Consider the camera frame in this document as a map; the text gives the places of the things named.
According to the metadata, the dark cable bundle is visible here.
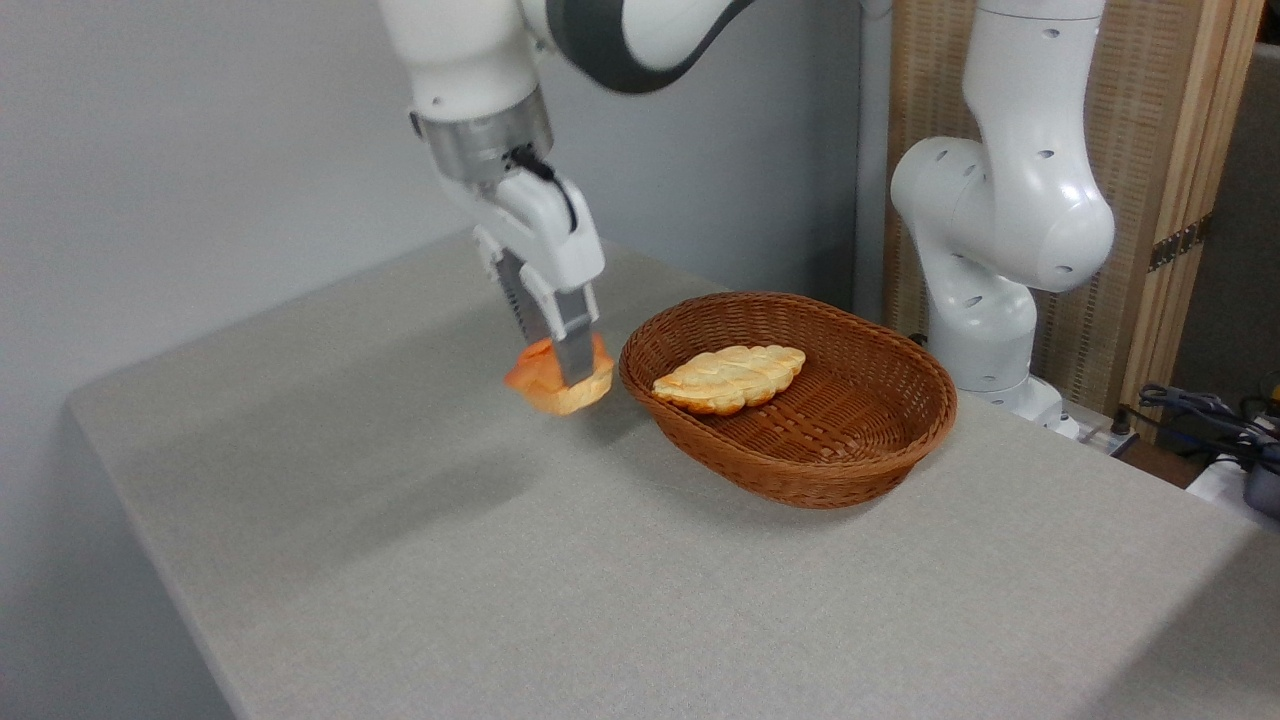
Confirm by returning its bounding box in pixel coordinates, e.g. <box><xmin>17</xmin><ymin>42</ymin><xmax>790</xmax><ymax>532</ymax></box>
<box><xmin>1118</xmin><ymin>383</ymin><xmax>1280</xmax><ymax>473</ymax></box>

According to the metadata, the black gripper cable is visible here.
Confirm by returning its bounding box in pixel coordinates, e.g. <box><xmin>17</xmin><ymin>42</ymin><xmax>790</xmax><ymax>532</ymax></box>
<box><xmin>505</xmin><ymin>146</ymin><xmax>580</xmax><ymax>234</ymax></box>

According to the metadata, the grey tablecloth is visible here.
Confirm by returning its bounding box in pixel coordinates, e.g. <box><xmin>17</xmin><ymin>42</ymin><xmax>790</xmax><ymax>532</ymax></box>
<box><xmin>68</xmin><ymin>225</ymin><xmax>1280</xmax><ymax>720</ymax></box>

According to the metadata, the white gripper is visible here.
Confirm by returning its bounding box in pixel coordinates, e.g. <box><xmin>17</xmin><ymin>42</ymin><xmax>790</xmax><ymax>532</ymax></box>
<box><xmin>440</xmin><ymin>170</ymin><xmax>607</xmax><ymax>389</ymax></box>

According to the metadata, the grey plastic device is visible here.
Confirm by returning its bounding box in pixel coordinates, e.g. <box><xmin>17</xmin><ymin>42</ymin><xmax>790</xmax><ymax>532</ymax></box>
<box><xmin>1243</xmin><ymin>455</ymin><xmax>1280</xmax><ymax>519</ymax></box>

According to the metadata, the grey vertical pipe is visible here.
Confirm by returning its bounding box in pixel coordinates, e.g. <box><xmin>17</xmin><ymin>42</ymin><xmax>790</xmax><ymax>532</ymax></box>
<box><xmin>853</xmin><ymin>0</ymin><xmax>894</xmax><ymax>323</ymax></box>

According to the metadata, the round orange bread roll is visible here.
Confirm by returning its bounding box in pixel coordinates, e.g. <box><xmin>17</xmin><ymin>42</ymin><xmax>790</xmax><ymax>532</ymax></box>
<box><xmin>503</xmin><ymin>334</ymin><xmax>616</xmax><ymax>417</ymax></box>

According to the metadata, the brown wicker basket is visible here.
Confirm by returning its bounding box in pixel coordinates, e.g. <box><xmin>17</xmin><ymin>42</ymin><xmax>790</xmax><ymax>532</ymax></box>
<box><xmin>618</xmin><ymin>291</ymin><xmax>959</xmax><ymax>511</ymax></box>

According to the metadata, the braided golden bread loaf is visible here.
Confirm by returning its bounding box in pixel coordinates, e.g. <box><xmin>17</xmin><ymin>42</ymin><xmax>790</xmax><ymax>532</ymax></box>
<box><xmin>652</xmin><ymin>345</ymin><xmax>807</xmax><ymax>417</ymax></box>

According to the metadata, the wooden folding screen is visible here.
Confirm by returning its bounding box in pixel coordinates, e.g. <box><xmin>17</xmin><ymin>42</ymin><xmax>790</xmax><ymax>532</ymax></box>
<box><xmin>883</xmin><ymin>0</ymin><xmax>1267</xmax><ymax>443</ymax></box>

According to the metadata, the white power strip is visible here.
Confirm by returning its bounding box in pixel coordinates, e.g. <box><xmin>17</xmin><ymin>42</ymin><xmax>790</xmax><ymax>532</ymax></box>
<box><xmin>1072</xmin><ymin>418</ymin><xmax>1141</xmax><ymax>457</ymax></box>

